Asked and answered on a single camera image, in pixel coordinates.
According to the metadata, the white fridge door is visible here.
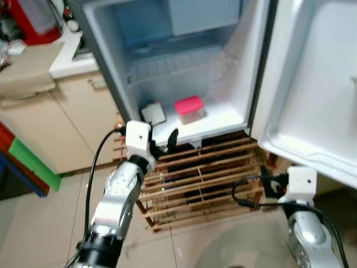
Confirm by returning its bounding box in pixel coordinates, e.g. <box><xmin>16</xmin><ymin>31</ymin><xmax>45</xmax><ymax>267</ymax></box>
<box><xmin>251</xmin><ymin>0</ymin><xmax>357</xmax><ymax>189</ymax></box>

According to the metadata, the small white box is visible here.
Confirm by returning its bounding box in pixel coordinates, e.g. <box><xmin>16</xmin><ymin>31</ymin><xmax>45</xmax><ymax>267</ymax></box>
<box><xmin>7</xmin><ymin>40</ymin><xmax>26</xmax><ymax>55</ymax></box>

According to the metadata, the wooden slatted rack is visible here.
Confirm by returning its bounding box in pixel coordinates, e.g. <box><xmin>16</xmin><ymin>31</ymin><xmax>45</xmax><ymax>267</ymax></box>
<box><xmin>114</xmin><ymin>120</ymin><xmax>271</xmax><ymax>232</ymax></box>

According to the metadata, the small grey fridge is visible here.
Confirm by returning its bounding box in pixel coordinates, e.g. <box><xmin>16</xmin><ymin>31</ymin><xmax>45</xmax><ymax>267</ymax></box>
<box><xmin>70</xmin><ymin>0</ymin><xmax>277</xmax><ymax>147</ymax></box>

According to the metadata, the beige kitchen cabinet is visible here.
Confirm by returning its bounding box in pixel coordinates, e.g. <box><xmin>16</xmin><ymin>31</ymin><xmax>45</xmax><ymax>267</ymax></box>
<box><xmin>0</xmin><ymin>31</ymin><xmax>130</xmax><ymax>175</ymax></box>

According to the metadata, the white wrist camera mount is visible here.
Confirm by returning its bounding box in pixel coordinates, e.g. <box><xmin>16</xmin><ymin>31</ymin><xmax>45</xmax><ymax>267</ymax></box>
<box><xmin>277</xmin><ymin>166</ymin><xmax>317</xmax><ymax>203</ymax></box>
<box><xmin>125</xmin><ymin>120</ymin><xmax>157</xmax><ymax>160</ymax></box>

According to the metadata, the grey square box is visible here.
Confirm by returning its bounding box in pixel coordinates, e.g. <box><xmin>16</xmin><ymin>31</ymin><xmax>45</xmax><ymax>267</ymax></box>
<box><xmin>140</xmin><ymin>102</ymin><xmax>167</xmax><ymax>127</ymax></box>

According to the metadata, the blue-grey freezer flap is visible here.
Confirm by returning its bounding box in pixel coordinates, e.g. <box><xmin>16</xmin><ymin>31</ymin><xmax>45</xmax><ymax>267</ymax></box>
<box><xmin>167</xmin><ymin>0</ymin><xmax>242</xmax><ymax>37</ymax></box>

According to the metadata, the orange cutting board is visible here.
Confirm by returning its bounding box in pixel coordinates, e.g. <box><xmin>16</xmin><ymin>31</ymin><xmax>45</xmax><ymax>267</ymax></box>
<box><xmin>0</xmin><ymin>120</ymin><xmax>52</xmax><ymax>193</ymax></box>

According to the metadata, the pink lidded container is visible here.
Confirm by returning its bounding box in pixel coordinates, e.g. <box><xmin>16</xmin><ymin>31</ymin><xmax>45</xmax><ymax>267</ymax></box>
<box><xmin>174</xmin><ymin>95</ymin><xmax>206</xmax><ymax>125</ymax></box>

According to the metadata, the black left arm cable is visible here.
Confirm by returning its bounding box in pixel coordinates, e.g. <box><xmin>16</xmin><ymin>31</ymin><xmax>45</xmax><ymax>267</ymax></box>
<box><xmin>66</xmin><ymin>126</ymin><xmax>128</xmax><ymax>268</ymax></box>

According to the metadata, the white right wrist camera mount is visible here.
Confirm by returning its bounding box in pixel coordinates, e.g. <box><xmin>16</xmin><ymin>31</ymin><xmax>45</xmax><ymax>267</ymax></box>
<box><xmin>277</xmin><ymin>166</ymin><xmax>317</xmax><ymax>203</ymax></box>

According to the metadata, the red kitchen appliance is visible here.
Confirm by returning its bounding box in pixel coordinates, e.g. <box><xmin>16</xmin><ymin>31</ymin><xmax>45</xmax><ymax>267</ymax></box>
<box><xmin>4</xmin><ymin>0</ymin><xmax>62</xmax><ymax>45</ymax></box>

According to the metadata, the green cutting board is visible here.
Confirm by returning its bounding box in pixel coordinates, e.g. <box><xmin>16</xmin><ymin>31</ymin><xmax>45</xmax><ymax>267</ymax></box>
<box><xmin>8</xmin><ymin>137</ymin><xmax>62</xmax><ymax>192</ymax></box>

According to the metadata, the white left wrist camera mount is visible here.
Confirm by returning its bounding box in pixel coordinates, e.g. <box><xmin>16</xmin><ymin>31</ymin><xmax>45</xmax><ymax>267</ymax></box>
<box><xmin>125</xmin><ymin>120</ymin><xmax>157</xmax><ymax>160</ymax></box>

